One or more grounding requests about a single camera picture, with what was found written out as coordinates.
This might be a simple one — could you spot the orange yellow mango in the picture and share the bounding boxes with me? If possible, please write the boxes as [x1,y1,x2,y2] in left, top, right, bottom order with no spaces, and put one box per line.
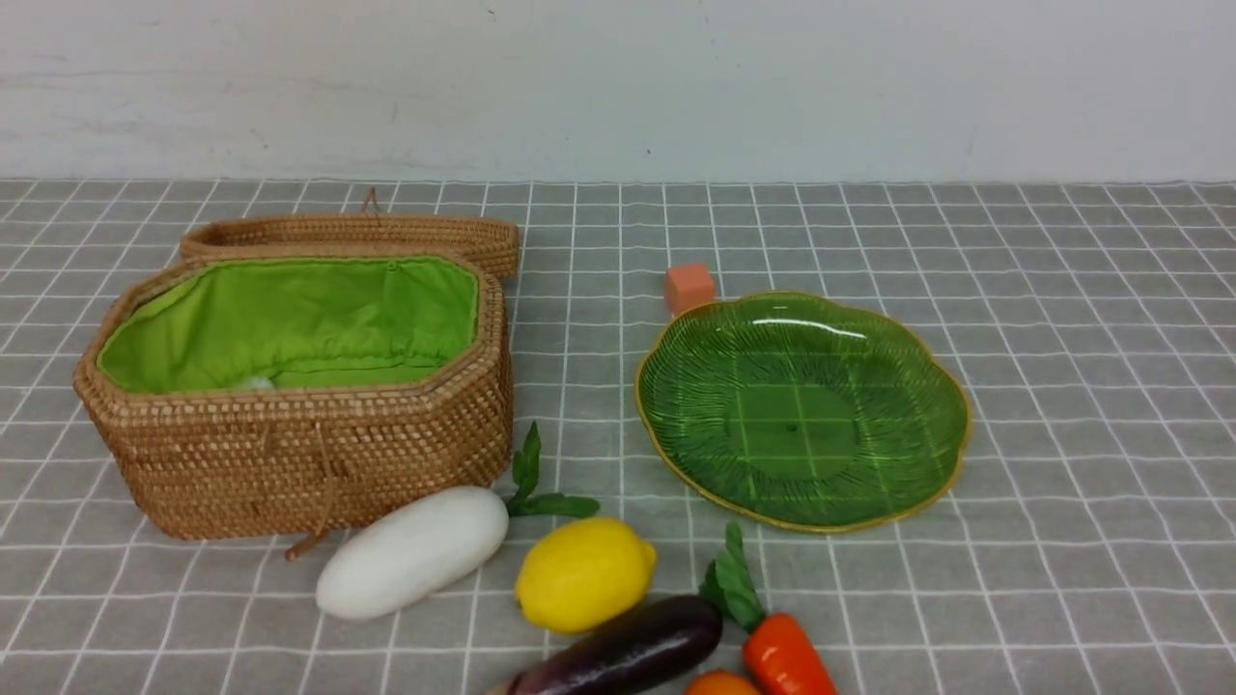
[684,670,761,695]

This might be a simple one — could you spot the white radish with green leaves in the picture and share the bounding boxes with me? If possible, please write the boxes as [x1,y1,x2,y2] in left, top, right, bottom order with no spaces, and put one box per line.
[315,423,599,621]

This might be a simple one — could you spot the woven wicker basket lid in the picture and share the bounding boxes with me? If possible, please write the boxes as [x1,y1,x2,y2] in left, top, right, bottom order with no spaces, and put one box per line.
[180,185,520,279]

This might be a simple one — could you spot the orange carrot with green leaves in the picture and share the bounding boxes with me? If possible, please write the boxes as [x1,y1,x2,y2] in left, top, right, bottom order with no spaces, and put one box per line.
[700,519,838,694]

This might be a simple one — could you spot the green glass leaf plate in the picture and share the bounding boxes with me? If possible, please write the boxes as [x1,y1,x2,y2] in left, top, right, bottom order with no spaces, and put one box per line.
[632,291,974,534]

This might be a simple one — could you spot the small orange foam cube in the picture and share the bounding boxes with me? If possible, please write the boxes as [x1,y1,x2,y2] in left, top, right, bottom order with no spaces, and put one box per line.
[662,263,716,317]

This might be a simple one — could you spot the yellow lemon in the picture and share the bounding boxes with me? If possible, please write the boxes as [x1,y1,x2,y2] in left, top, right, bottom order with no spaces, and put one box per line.
[514,517,658,634]

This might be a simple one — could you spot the woven wicker basket green lining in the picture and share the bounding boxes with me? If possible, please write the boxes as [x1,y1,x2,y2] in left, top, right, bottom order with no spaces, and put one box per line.
[73,249,514,540]

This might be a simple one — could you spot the dark purple eggplant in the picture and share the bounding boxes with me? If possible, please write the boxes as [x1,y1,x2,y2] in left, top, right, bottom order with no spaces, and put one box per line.
[487,595,724,694]

